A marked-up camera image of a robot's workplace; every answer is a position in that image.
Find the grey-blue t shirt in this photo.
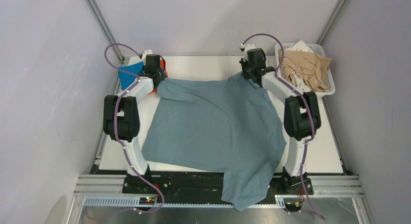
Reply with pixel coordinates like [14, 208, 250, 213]
[142, 74, 286, 211]

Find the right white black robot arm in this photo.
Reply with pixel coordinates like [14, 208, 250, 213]
[240, 44, 321, 194]

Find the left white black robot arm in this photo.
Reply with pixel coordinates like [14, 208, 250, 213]
[103, 50, 167, 193]

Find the folded orange t shirt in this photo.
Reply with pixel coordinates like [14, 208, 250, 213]
[152, 56, 168, 93]

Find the folded blue t shirt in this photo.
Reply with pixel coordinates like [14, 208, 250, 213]
[118, 62, 144, 90]

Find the white t shirt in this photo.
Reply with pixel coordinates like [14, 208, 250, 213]
[286, 40, 314, 92]

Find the beige t shirt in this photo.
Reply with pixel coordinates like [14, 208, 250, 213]
[278, 50, 332, 92]

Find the left controller board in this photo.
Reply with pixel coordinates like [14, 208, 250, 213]
[139, 197, 157, 206]

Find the controller board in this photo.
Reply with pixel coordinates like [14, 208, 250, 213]
[139, 197, 157, 206]
[284, 201, 303, 214]

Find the right controller board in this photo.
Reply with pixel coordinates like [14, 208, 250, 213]
[284, 201, 303, 214]

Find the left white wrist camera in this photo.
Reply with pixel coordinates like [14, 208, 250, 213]
[140, 49, 153, 65]

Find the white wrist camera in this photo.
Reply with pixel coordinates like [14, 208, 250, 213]
[240, 43, 256, 62]
[140, 49, 153, 65]

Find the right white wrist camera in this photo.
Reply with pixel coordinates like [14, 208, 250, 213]
[240, 43, 256, 62]

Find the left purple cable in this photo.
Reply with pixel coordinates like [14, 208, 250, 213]
[104, 43, 166, 215]

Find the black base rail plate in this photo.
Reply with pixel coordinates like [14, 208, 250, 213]
[75, 172, 359, 208]

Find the aluminium frame rail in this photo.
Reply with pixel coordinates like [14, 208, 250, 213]
[65, 172, 375, 224]

